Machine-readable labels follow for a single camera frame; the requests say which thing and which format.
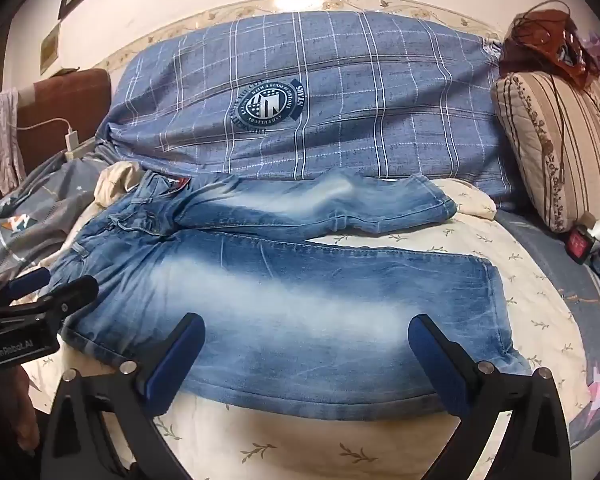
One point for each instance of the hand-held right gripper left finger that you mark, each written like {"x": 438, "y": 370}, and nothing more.
{"x": 177, "y": 365}

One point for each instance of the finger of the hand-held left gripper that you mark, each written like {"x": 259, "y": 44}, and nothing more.
{"x": 27, "y": 282}
{"x": 70, "y": 297}

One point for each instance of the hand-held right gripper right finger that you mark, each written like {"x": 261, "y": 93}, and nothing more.
{"x": 437, "y": 360}

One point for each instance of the faded blue denim pants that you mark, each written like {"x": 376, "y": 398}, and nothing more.
{"x": 305, "y": 300}

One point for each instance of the person's left forearm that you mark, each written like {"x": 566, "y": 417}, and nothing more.
{"x": 22, "y": 410}

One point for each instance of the blue floral bed sheet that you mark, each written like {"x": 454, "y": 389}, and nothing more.
{"x": 555, "y": 270}

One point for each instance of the white charger plug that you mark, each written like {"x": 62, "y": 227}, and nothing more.
{"x": 72, "y": 141}

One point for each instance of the cream leaf print bed sheet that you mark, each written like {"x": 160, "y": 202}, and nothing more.
{"x": 305, "y": 445}

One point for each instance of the pink striped cloth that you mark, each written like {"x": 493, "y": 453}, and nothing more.
{"x": 5, "y": 130}

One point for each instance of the brown headboard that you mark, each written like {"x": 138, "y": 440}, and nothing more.
{"x": 40, "y": 105}

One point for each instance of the red and black device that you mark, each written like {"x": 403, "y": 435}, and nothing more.
{"x": 580, "y": 247}

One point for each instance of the striped floral beige pillow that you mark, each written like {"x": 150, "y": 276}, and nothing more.
{"x": 570, "y": 150}

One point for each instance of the blue plaid quilt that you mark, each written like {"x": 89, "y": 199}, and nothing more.
{"x": 355, "y": 110}

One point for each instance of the reddish brown bag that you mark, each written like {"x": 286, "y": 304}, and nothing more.
{"x": 530, "y": 45}

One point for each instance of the small wall picture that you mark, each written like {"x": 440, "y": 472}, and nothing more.
{"x": 50, "y": 47}

